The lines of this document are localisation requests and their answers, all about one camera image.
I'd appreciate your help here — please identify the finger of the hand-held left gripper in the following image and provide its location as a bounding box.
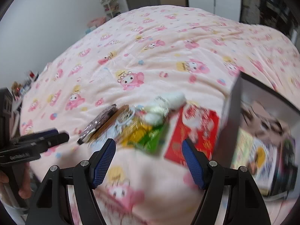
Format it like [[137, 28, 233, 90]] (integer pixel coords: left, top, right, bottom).
[[35, 133, 70, 155], [16, 128, 59, 143]]

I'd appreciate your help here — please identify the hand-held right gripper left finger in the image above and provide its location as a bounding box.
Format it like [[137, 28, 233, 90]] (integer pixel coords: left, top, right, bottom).
[[25, 138, 117, 225]]

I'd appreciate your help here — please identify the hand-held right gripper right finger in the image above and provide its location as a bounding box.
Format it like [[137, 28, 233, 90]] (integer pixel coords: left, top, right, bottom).
[[182, 139, 275, 225]]

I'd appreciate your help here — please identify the red envelope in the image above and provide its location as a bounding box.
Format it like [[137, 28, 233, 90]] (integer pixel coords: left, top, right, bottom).
[[163, 105, 220, 167]]

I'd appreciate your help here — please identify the wooden comb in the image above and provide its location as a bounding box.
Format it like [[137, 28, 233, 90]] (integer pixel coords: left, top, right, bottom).
[[88, 104, 130, 144]]

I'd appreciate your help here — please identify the clear plastic wrapper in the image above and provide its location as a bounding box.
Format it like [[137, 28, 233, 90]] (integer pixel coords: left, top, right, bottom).
[[77, 104, 118, 145]]

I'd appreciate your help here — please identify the green snack wrapper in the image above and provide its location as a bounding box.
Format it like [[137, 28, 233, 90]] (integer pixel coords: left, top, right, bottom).
[[121, 119, 170, 155]]

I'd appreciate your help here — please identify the grey cardboard box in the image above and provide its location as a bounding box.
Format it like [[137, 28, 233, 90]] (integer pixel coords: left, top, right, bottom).
[[220, 71, 300, 201]]

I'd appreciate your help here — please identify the white plush pouch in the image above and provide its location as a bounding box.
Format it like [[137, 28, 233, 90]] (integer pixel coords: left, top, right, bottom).
[[144, 92, 186, 125]]

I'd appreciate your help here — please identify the person's left hand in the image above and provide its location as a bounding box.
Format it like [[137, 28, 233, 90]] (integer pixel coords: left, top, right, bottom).
[[0, 164, 34, 200]]

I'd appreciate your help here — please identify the metal keyring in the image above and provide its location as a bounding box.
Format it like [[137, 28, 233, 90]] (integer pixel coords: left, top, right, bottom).
[[115, 109, 137, 132]]

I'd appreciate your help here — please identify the bedside clutter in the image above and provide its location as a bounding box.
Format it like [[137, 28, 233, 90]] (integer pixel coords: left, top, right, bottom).
[[11, 70, 39, 100]]

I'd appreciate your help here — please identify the printed book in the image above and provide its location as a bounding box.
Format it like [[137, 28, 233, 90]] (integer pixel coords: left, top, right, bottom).
[[231, 129, 280, 191]]

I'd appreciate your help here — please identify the brown printed packet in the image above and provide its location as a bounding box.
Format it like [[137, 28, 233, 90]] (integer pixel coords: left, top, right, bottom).
[[241, 100, 291, 137]]

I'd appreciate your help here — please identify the small black box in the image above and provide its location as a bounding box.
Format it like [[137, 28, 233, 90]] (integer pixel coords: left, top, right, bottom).
[[269, 138, 296, 200]]

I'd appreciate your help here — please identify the pink printed blanket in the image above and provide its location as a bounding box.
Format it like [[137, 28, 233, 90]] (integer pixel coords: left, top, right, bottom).
[[9, 5, 300, 225]]

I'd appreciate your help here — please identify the white shelf rack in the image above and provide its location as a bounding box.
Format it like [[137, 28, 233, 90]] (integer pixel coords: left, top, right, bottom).
[[98, 0, 123, 22]]

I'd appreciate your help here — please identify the dark cluttered shelf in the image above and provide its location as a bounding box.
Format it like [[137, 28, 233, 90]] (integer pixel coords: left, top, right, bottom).
[[241, 0, 300, 43]]

